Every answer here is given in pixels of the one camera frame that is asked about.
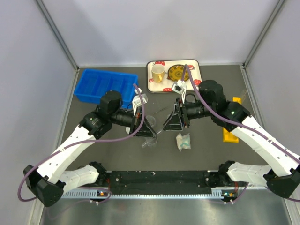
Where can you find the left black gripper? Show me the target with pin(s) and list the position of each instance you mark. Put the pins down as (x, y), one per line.
(135, 123)

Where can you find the yellow test tube rack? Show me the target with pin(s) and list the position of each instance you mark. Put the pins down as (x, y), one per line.
(227, 136)

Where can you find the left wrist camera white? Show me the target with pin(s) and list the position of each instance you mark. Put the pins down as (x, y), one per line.
(136, 102)

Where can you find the clear glass beaker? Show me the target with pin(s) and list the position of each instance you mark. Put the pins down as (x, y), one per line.
(150, 142)

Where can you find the plastic bag with gloves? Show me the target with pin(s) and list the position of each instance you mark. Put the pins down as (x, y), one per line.
(183, 141)

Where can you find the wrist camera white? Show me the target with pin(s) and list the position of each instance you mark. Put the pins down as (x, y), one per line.
(180, 87)
(136, 102)

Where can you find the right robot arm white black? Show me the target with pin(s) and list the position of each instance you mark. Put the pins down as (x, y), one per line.
(281, 175)

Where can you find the yellow black patterned plate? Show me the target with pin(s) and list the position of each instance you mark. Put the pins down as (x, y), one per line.
(175, 72)

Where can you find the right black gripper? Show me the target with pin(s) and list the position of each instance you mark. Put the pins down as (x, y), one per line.
(177, 118)

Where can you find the strawberry pattern white tray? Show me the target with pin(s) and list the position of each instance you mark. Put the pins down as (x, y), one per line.
(165, 85)

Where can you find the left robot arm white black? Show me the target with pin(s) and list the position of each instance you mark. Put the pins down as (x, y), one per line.
(49, 179)

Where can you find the yellow ceramic mug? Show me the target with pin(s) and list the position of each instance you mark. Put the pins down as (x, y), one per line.
(158, 72)

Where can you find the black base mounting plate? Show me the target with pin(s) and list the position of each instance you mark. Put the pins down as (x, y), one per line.
(161, 182)

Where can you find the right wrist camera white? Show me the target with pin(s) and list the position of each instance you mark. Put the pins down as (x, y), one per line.
(180, 87)

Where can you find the blue plastic compartment bin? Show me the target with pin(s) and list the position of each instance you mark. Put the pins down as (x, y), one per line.
(93, 84)

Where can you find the round glass flask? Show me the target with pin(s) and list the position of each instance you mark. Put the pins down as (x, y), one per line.
(151, 120)

